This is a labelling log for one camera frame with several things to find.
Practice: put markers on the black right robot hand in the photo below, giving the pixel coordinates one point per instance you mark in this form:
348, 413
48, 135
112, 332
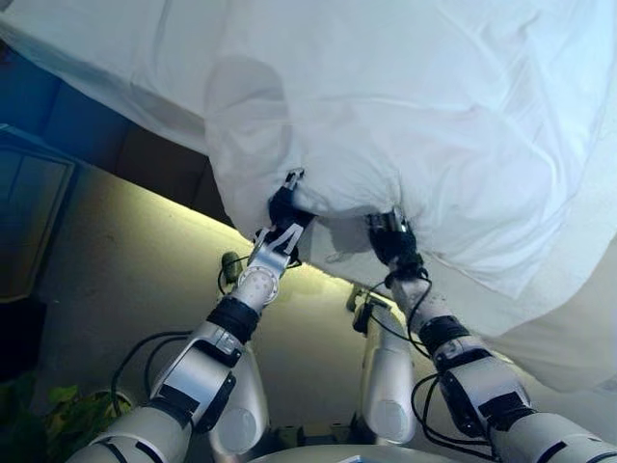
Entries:
393, 236

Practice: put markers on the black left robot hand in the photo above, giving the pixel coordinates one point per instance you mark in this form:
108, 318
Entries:
289, 209

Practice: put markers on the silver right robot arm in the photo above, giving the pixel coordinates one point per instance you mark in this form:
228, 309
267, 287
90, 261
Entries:
482, 376

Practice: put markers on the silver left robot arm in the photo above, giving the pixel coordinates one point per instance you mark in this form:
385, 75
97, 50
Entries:
202, 366

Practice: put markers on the silver right robot leg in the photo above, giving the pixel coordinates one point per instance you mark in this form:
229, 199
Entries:
388, 386

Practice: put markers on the grey robot torso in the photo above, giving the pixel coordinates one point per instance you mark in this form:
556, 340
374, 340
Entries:
361, 451

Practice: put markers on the white sheeted mattress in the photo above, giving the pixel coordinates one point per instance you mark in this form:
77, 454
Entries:
120, 62

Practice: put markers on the wooden nightstand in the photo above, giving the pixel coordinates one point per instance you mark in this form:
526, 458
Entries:
29, 217

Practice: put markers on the green potted plant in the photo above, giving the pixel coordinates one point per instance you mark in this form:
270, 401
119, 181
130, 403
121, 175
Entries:
67, 415

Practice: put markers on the brown upholstered bed frame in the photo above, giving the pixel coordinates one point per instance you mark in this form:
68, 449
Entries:
96, 144

